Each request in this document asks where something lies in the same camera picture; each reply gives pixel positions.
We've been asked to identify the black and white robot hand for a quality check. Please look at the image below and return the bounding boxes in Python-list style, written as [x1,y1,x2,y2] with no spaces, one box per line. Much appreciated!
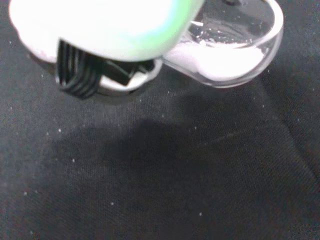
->
[7,0,206,100]

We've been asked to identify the black bench cloth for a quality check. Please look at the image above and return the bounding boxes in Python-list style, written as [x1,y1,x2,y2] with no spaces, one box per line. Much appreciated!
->
[0,0,320,240]

